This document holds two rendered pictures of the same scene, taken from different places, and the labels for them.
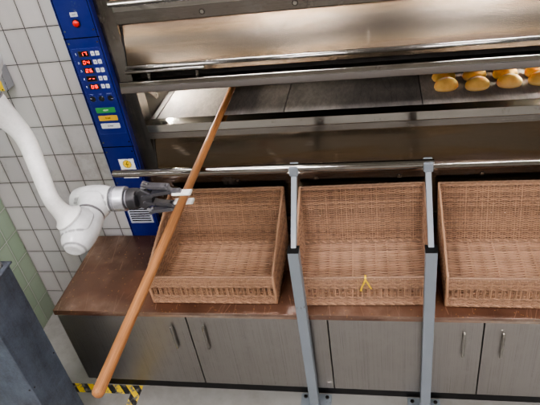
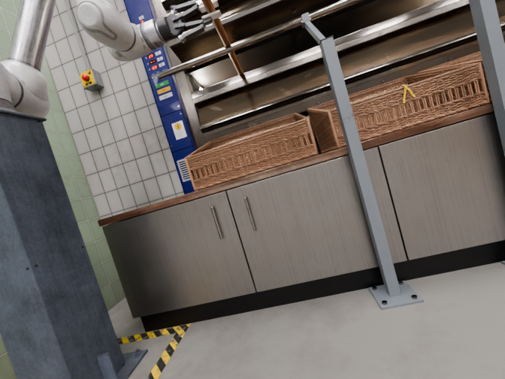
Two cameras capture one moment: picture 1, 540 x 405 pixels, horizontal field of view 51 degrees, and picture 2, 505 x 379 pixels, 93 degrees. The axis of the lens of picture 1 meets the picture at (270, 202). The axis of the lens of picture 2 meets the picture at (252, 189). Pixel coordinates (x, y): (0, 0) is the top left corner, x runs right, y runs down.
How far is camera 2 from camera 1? 1.88 m
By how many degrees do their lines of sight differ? 32
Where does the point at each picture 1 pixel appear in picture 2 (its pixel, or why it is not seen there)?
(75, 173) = (143, 150)
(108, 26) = not seen: hidden behind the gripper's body
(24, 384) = (21, 258)
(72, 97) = (141, 85)
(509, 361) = not seen: outside the picture
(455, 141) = (418, 38)
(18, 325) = (34, 179)
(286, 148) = (291, 83)
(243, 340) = (289, 207)
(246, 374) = (300, 264)
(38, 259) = not seen: hidden behind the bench
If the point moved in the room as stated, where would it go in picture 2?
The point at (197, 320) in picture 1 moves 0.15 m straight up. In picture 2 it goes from (238, 191) to (228, 156)
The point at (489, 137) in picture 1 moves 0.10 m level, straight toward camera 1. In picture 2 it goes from (444, 28) to (452, 18)
